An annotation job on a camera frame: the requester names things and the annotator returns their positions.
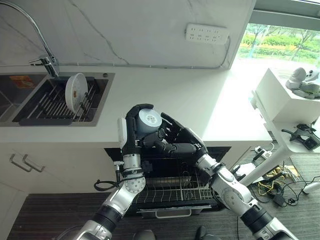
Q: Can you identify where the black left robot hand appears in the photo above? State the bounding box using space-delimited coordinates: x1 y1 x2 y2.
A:
117 102 156 156

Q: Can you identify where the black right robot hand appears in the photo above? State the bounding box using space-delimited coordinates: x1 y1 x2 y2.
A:
143 112 204 157

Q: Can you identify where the dishwasher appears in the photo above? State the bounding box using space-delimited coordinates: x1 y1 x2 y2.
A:
103 146 232 219

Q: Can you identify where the white plate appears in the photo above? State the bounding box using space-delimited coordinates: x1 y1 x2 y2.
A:
64 72 89 113

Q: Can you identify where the black sink drying rack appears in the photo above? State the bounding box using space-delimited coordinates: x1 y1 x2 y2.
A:
18 76 101 126

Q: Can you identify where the stainless steel sink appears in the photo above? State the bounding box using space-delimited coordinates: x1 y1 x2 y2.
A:
0 72 116 127

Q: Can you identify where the white floor power strip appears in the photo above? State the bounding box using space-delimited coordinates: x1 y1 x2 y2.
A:
254 146 273 159

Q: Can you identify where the dark robot foot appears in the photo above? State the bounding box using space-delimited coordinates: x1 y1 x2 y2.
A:
195 226 218 240
131 230 156 240

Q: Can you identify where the white side table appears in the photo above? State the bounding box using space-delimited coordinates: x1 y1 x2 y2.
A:
243 67 320 187

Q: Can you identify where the black power adapter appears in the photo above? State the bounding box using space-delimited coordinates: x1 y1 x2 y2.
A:
272 194 286 207

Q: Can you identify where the chrome kitchen faucet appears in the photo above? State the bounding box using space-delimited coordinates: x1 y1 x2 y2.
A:
0 0 61 78

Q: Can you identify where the black clamp tool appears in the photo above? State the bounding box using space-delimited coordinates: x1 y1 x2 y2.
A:
281 123 318 144

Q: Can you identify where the small black display device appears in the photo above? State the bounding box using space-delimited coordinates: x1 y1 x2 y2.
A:
302 136 318 151

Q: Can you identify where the grey white controller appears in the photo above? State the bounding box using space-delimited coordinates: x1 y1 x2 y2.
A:
285 67 319 90

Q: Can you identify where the grey cloth pile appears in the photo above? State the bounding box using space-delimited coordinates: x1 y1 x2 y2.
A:
292 83 320 100

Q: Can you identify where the dishwasher wire rack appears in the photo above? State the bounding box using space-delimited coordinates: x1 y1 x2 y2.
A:
132 172 221 208

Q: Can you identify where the white power strip cable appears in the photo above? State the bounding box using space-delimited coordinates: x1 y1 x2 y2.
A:
214 34 233 69

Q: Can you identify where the silver cabinet handle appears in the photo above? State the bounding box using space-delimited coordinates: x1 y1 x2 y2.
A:
9 153 33 173
22 153 46 173

